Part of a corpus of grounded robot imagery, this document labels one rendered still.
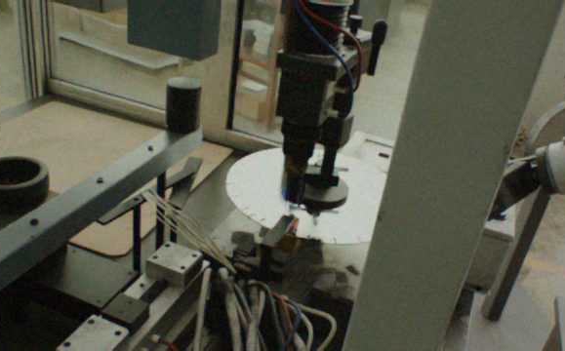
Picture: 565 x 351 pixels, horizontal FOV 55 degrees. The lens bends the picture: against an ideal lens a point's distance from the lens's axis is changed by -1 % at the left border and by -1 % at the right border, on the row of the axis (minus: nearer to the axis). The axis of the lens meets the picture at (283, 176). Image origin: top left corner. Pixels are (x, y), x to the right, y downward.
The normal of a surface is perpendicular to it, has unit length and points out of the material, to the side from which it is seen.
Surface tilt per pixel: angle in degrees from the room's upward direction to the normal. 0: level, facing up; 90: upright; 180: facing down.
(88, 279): 0
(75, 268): 0
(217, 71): 90
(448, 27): 90
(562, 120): 86
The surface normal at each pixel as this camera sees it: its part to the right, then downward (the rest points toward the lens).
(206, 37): 0.92, 0.29
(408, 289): -0.36, 0.40
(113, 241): 0.13, -0.87
